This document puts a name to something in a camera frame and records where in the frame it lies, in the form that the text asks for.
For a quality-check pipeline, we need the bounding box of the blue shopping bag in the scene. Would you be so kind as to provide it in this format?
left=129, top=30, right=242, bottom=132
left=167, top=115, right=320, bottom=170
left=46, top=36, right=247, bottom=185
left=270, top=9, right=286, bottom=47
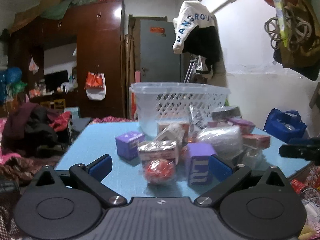
left=264, top=108, right=307, bottom=143

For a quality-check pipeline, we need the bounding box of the grey roll in plastic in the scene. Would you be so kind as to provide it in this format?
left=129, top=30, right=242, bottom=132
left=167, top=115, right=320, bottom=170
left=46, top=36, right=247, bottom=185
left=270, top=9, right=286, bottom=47
left=196, top=126, right=243, bottom=160

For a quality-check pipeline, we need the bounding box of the purple box with white letters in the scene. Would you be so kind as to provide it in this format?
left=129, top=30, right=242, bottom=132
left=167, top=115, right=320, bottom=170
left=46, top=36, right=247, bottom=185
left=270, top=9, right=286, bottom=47
left=184, top=142, right=216, bottom=186

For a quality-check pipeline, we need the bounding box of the red carton box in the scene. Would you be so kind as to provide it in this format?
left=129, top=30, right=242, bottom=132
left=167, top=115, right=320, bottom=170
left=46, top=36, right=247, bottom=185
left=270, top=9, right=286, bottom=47
left=242, top=134, right=271, bottom=150

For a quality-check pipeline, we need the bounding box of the small purple box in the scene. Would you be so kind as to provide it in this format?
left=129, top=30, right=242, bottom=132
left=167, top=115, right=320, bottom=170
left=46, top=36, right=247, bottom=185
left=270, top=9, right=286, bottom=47
left=116, top=131, right=145, bottom=160

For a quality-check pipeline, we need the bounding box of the red ball in bag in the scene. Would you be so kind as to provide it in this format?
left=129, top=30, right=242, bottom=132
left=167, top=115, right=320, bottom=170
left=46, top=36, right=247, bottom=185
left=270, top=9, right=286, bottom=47
left=144, top=159, right=176, bottom=185

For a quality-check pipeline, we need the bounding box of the bagged red white box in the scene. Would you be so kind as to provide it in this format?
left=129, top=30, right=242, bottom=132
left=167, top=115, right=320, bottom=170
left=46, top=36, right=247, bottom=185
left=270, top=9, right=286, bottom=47
left=138, top=140, right=179, bottom=165

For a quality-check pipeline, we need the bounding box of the pile of dark clothes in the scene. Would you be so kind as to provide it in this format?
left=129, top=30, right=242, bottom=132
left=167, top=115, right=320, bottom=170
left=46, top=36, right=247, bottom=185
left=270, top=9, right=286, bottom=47
left=1, top=102, right=72, bottom=159

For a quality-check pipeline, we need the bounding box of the orange white plastic bag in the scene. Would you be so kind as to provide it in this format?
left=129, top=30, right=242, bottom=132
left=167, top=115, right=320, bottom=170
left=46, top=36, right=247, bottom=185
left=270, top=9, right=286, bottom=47
left=85, top=72, right=106, bottom=101

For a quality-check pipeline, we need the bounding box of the white plastic laundry basket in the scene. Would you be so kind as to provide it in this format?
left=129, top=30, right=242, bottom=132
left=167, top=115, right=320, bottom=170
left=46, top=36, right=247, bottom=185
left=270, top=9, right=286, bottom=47
left=130, top=82, right=231, bottom=137

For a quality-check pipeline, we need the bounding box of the dark red wooden wardrobe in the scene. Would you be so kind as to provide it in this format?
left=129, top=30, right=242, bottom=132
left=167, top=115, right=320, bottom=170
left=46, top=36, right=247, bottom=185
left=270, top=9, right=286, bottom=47
left=8, top=0, right=126, bottom=118

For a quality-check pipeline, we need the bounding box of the grey metal door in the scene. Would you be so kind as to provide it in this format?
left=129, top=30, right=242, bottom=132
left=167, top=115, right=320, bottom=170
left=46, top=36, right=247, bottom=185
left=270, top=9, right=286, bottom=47
left=140, top=20, right=181, bottom=82

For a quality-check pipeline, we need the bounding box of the black hanging garment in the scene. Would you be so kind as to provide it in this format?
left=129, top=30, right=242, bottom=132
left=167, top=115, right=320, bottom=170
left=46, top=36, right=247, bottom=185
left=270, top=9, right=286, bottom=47
left=182, top=26, right=220, bottom=74

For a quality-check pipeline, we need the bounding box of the white cloth with blue letters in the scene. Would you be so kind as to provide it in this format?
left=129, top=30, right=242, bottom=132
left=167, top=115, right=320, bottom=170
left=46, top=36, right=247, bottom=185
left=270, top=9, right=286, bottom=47
left=172, top=1, right=215, bottom=54

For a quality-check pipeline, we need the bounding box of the coiled rope bundle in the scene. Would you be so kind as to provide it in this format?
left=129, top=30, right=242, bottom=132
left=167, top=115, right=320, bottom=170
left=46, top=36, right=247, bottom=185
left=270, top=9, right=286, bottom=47
left=264, top=4, right=313, bottom=52

